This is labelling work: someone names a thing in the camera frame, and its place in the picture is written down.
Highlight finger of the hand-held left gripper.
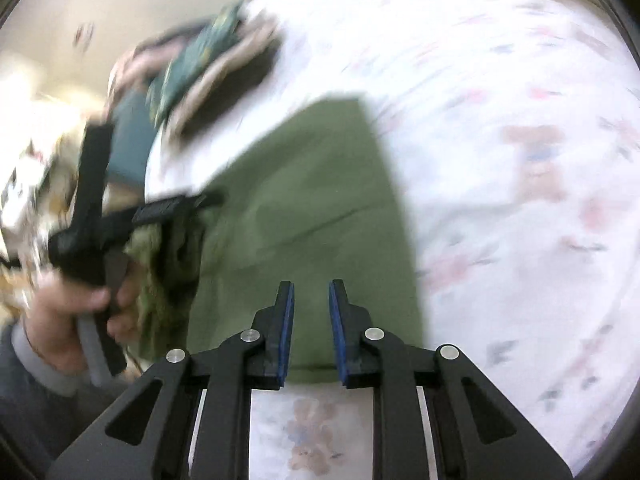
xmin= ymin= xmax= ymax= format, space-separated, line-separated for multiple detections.
xmin=72 ymin=124 xmax=115 ymax=241
xmin=100 ymin=191 xmax=225 ymax=248

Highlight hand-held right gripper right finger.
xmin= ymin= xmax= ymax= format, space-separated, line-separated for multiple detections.
xmin=327 ymin=279 xmax=573 ymax=480

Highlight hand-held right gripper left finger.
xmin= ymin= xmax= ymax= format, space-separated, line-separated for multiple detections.
xmin=47 ymin=280 xmax=296 ymax=480

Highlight green pants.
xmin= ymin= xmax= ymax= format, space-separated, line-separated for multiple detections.
xmin=122 ymin=97 xmax=427 ymax=387

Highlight person's left forearm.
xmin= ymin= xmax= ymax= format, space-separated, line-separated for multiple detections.
xmin=0 ymin=320 xmax=132 ymax=467

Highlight person's left hand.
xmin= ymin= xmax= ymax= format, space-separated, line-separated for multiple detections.
xmin=22 ymin=255 xmax=147 ymax=377

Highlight teal sofa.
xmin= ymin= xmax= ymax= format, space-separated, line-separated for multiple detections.
xmin=107 ymin=87 xmax=165 ymax=187

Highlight folded camouflage garment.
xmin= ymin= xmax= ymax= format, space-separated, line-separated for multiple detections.
xmin=147 ymin=2 xmax=247 ymax=127

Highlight folded beige patterned garment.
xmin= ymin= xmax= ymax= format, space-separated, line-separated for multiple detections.
xmin=165 ymin=19 xmax=284 ymax=142

